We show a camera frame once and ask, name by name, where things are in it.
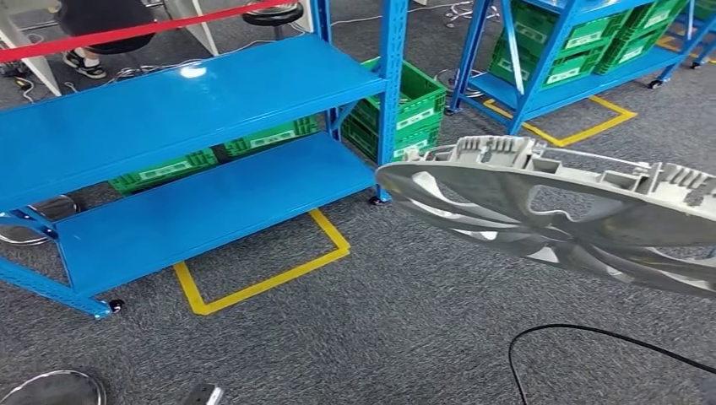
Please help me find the folded green plastic crate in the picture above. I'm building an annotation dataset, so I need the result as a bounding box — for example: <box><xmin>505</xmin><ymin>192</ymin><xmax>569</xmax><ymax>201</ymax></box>
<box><xmin>223</xmin><ymin>114</ymin><xmax>320</xmax><ymax>159</ymax></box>
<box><xmin>107</xmin><ymin>148</ymin><xmax>220</xmax><ymax>197</ymax></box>

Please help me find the grey plastic wheel cover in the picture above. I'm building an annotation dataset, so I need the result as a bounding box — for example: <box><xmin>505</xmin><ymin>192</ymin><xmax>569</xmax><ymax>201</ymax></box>
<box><xmin>376</xmin><ymin>135</ymin><xmax>716</xmax><ymax>300</ymax></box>

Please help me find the chrome round stanchion base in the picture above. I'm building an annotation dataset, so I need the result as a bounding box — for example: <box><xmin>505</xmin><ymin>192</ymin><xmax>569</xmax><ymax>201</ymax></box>
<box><xmin>0</xmin><ymin>195</ymin><xmax>80</xmax><ymax>247</ymax></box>
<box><xmin>434</xmin><ymin>67</ymin><xmax>489</xmax><ymax>95</ymax></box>

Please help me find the chrome barrier stanchion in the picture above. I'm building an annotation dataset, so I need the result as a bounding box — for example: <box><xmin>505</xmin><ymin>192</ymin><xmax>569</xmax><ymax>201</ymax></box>
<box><xmin>0</xmin><ymin>369</ymin><xmax>108</xmax><ymax>405</ymax></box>

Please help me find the seated person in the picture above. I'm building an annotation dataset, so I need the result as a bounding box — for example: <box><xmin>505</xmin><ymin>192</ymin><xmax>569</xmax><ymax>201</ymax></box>
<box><xmin>56</xmin><ymin>0</ymin><xmax>159</xmax><ymax>80</ymax></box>

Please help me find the chrome stool base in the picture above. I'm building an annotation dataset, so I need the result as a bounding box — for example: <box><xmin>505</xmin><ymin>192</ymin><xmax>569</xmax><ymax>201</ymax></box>
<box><xmin>111</xmin><ymin>62</ymin><xmax>169</xmax><ymax>82</ymax></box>
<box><xmin>444</xmin><ymin>0</ymin><xmax>501</xmax><ymax>29</ymax></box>

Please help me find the blue metal shelf rack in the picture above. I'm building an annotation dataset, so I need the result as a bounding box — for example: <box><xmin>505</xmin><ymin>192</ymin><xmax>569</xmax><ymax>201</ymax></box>
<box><xmin>444</xmin><ymin>0</ymin><xmax>716</xmax><ymax>137</ymax></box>
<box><xmin>0</xmin><ymin>0</ymin><xmax>410</xmax><ymax>321</ymax></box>

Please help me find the white desk panel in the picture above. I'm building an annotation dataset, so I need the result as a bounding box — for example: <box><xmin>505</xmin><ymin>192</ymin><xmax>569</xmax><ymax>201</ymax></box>
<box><xmin>293</xmin><ymin>0</ymin><xmax>316</xmax><ymax>34</ymax></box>
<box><xmin>163</xmin><ymin>0</ymin><xmax>220</xmax><ymax>57</ymax></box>
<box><xmin>0</xmin><ymin>9</ymin><xmax>62</xmax><ymax>97</ymax></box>

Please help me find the black round stool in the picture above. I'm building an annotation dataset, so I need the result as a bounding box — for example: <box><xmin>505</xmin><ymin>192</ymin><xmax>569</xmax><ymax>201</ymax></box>
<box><xmin>241</xmin><ymin>1</ymin><xmax>305</xmax><ymax>41</ymax></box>

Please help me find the red barrier belt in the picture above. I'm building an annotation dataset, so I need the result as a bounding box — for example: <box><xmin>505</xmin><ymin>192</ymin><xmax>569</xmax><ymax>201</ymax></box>
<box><xmin>0</xmin><ymin>0</ymin><xmax>293</xmax><ymax>64</ymax></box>

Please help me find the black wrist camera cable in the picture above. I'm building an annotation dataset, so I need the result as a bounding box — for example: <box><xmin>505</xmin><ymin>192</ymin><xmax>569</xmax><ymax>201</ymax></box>
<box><xmin>507</xmin><ymin>324</ymin><xmax>716</xmax><ymax>405</ymax></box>

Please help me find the yellow floor tape outline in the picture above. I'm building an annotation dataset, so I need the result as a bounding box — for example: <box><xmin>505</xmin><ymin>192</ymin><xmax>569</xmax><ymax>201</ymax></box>
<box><xmin>655</xmin><ymin>35</ymin><xmax>716</xmax><ymax>65</ymax></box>

